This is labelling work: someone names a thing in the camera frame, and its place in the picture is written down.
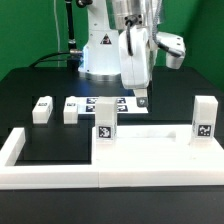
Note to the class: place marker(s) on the white desk tabletop tray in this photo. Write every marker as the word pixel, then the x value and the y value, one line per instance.
pixel 155 148

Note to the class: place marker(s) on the fiducial marker base plate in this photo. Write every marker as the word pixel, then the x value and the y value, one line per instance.
pixel 125 105

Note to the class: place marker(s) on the white U-shaped boundary frame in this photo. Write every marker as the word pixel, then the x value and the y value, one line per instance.
pixel 86 176

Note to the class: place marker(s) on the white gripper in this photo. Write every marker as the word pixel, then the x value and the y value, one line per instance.
pixel 137 60

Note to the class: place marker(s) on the black camera stand pole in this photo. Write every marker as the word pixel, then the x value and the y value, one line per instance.
pixel 72 63

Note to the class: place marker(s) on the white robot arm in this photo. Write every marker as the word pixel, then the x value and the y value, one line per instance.
pixel 106 22

